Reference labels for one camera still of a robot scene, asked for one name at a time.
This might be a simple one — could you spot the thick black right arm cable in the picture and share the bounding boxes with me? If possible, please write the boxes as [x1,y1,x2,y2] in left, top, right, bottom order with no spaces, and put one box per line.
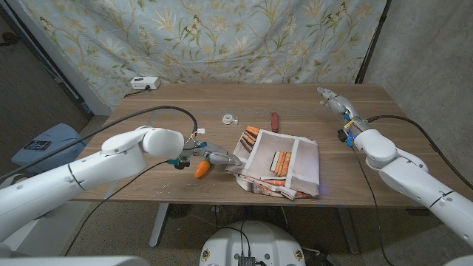
[367,114,473,191]

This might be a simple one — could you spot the dark wall rail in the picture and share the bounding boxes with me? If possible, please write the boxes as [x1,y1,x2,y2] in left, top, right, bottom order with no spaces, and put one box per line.
[0,3,93,119]

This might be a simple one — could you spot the floral light blue backdrop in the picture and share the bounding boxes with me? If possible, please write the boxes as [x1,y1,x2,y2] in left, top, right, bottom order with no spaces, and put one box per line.
[18,0,389,112]

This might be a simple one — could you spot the beige orange printed cloth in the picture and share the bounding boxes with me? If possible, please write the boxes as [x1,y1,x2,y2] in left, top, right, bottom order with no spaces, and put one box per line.
[225,126,321,201]

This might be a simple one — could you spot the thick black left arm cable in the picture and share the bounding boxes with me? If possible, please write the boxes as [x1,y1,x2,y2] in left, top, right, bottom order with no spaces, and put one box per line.
[0,105,199,183]

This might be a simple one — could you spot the orange toy carrot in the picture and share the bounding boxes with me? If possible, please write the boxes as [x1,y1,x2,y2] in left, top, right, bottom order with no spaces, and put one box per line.
[194,159,211,180]

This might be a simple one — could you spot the black power box cable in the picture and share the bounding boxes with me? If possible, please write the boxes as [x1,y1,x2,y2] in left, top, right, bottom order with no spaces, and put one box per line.
[123,86,151,99]

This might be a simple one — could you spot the white robot chest cover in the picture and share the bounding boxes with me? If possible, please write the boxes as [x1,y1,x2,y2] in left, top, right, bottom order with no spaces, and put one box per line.
[0,255,151,266]

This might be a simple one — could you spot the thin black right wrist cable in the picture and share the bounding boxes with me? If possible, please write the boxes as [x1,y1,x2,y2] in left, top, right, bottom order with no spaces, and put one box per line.
[350,146,386,266]

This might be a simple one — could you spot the white table leg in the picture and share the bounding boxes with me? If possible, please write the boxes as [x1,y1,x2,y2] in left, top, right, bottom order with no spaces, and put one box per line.
[338,207,361,255]
[149,202,170,248]

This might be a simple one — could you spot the black backdrop stand pole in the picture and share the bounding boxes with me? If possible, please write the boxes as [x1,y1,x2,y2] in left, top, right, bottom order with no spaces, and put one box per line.
[354,0,392,85]

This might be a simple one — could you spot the blue plastic storage bin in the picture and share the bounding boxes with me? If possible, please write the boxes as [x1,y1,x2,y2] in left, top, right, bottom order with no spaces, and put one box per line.
[10,123,88,174]

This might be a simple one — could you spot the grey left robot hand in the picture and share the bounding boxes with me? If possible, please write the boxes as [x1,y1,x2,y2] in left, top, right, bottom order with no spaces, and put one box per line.
[183,142,243,167]

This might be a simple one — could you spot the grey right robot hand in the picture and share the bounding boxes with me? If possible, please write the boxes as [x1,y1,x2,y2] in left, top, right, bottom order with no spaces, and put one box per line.
[316,86,370,132]

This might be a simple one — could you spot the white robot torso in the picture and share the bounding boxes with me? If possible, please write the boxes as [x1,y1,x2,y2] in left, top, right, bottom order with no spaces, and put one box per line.
[199,220,307,266]

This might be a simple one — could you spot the thin black left wrist cable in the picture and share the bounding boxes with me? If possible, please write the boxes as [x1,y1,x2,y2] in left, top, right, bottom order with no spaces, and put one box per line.
[64,160,171,256]

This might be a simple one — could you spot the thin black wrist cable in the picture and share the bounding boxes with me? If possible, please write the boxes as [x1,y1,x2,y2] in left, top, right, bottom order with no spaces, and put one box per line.
[350,146,386,266]
[64,160,171,256]

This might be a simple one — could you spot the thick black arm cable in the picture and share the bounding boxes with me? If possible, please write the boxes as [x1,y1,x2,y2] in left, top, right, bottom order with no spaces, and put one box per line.
[367,114,473,191]
[0,105,199,183]

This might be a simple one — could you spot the white power box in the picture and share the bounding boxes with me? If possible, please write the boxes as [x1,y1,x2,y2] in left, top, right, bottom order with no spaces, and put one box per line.
[129,76,162,91]

